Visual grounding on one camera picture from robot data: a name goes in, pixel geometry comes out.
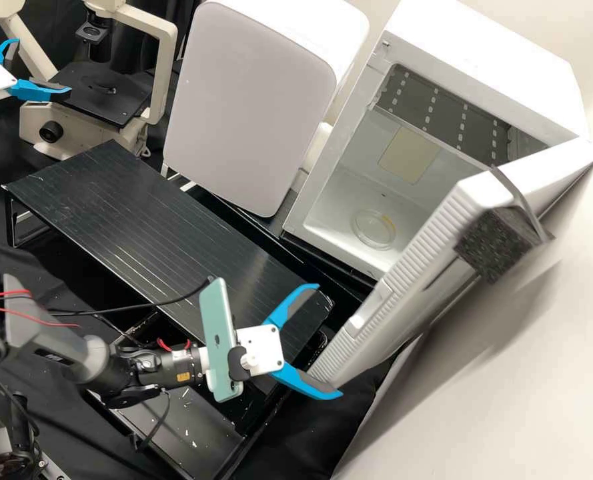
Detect incubator door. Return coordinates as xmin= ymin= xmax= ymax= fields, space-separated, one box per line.
xmin=306 ymin=139 xmax=593 ymax=392

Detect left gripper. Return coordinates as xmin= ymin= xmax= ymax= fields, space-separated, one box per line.
xmin=0 ymin=39 xmax=73 ymax=104

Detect white incubator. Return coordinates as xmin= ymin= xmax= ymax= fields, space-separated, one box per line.
xmin=281 ymin=0 xmax=590 ymax=281

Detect petri dish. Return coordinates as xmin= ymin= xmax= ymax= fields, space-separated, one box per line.
xmin=352 ymin=207 xmax=398 ymax=250

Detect black cable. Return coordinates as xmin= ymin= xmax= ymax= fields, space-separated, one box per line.
xmin=129 ymin=389 xmax=173 ymax=452
xmin=45 ymin=283 xmax=215 ymax=319

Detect black platform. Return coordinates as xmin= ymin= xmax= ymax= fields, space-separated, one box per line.
xmin=191 ymin=185 xmax=377 ymax=297
xmin=1 ymin=139 xmax=337 ymax=381

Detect black tray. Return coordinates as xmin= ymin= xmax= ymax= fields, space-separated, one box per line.
xmin=85 ymin=299 xmax=337 ymax=476

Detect white box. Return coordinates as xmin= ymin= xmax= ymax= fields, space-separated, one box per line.
xmin=161 ymin=0 xmax=372 ymax=219

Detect cream microscope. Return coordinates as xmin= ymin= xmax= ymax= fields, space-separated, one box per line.
xmin=0 ymin=0 xmax=179 ymax=162

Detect right wrist camera phone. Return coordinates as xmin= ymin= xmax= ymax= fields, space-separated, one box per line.
xmin=198 ymin=277 xmax=258 ymax=403

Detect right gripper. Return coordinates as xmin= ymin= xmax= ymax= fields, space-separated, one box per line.
xmin=235 ymin=283 xmax=345 ymax=401

